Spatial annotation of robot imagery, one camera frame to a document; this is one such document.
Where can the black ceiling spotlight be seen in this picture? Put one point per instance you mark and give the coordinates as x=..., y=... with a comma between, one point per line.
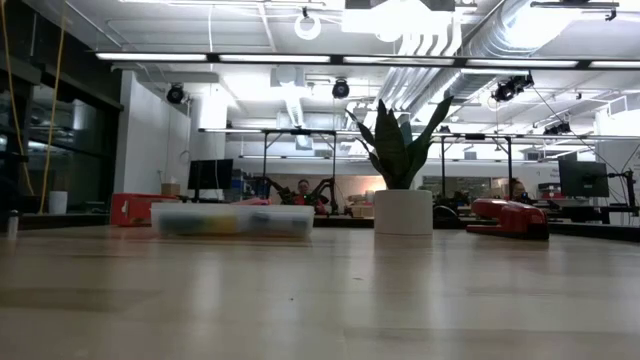
x=557, y=129
x=341, y=89
x=175, y=94

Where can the clear plastic storage box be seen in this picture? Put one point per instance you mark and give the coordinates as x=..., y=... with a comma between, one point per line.
x=235, y=210

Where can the black metal frame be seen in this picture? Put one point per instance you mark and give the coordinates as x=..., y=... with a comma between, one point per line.
x=300, y=132
x=475, y=136

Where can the small silver can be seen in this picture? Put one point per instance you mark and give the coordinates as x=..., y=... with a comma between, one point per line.
x=13, y=225

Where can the person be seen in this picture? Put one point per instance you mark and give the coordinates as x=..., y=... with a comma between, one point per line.
x=303, y=192
x=518, y=190

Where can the white cup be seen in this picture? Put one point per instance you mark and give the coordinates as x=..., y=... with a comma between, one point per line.
x=57, y=202

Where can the black computer monitor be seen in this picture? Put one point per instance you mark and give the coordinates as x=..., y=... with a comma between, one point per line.
x=210, y=174

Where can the black robot with green light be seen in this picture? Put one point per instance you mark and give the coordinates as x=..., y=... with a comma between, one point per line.
x=327, y=192

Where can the overhead bar with light strips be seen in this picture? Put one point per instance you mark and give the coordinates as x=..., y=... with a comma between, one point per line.
x=337, y=60

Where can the red bin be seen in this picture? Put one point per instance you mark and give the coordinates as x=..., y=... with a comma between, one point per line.
x=132, y=210

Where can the black ceiling camera cluster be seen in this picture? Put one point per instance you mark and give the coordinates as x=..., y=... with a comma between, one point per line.
x=505, y=91

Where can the red stapler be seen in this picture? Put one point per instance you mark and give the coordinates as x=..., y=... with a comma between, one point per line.
x=510, y=220

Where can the cardboard box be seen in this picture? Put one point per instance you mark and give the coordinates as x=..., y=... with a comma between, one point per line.
x=170, y=189

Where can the black monitor on arm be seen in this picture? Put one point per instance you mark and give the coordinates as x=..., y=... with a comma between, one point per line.
x=582, y=177

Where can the dark rectangular pack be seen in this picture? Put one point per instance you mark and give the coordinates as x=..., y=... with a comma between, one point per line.
x=277, y=225

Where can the silver ventilation duct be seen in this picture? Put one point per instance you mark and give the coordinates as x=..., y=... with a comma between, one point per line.
x=500, y=40

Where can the green yellow crayon box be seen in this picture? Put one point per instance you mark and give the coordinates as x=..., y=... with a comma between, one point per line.
x=200, y=225

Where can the snake plant in white pot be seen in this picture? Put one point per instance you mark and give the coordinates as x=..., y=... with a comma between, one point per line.
x=403, y=210

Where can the black background robot arm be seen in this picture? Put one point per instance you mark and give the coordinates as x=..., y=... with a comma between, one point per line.
x=282, y=190

